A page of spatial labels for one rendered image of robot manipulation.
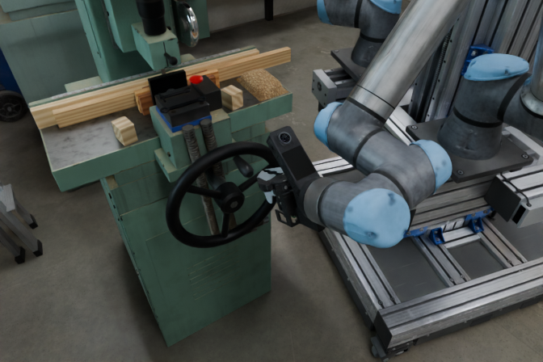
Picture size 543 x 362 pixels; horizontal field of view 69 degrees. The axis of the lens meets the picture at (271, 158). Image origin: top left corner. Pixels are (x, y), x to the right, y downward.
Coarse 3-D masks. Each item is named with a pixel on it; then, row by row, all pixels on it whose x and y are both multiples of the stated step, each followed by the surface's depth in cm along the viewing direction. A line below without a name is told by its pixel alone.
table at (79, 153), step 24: (288, 96) 106; (96, 120) 96; (144, 120) 96; (240, 120) 102; (264, 120) 106; (48, 144) 89; (72, 144) 89; (96, 144) 89; (120, 144) 89; (144, 144) 90; (72, 168) 84; (96, 168) 87; (120, 168) 90; (168, 168) 87
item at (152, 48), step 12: (132, 24) 98; (144, 36) 92; (156, 36) 92; (168, 36) 92; (144, 48) 95; (156, 48) 91; (168, 48) 93; (156, 60) 93; (168, 60) 94; (180, 60) 96
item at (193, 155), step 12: (204, 120) 84; (192, 132) 82; (204, 132) 84; (192, 144) 83; (216, 144) 87; (192, 156) 85; (216, 168) 90; (204, 180) 90; (204, 204) 94; (216, 228) 100
